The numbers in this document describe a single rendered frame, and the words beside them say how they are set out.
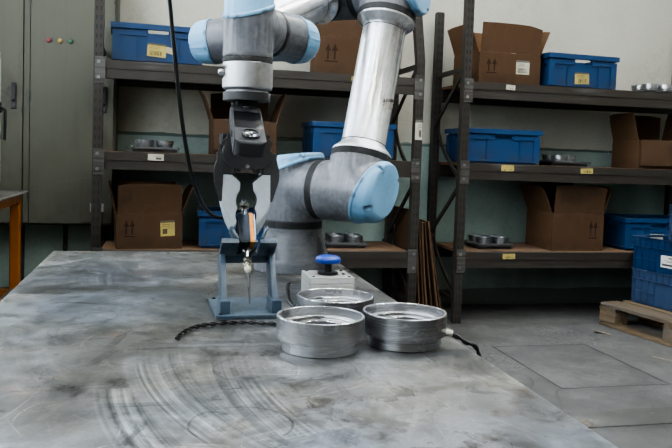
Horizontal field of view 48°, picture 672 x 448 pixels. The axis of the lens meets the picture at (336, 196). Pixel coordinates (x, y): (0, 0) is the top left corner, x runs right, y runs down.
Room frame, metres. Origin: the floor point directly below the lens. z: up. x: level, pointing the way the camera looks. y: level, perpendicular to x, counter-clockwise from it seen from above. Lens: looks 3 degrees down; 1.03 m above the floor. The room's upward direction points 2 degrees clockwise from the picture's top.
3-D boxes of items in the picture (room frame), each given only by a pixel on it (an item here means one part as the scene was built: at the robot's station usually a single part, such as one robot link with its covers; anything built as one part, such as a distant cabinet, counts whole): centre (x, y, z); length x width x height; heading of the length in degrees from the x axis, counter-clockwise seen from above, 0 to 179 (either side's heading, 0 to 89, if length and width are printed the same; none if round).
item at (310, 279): (1.17, 0.01, 0.82); 0.08 x 0.07 x 0.05; 13
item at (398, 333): (0.93, -0.09, 0.82); 0.10 x 0.10 x 0.04
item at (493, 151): (4.95, -1.01, 1.11); 0.52 x 0.38 x 0.22; 103
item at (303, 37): (1.23, 0.10, 1.22); 0.11 x 0.11 x 0.08; 60
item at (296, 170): (1.49, 0.08, 0.97); 0.13 x 0.12 x 0.14; 60
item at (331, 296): (1.02, 0.00, 0.82); 0.10 x 0.10 x 0.04
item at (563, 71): (5.07, -1.52, 1.61); 0.52 x 0.38 x 0.22; 106
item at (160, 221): (4.44, 1.10, 0.64); 0.49 x 0.40 x 0.37; 108
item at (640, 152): (5.20, -2.15, 1.19); 0.45 x 0.40 x 0.37; 98
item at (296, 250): (1.49, 0.08, 0.85); 0.15 x 0.15 x 0.10
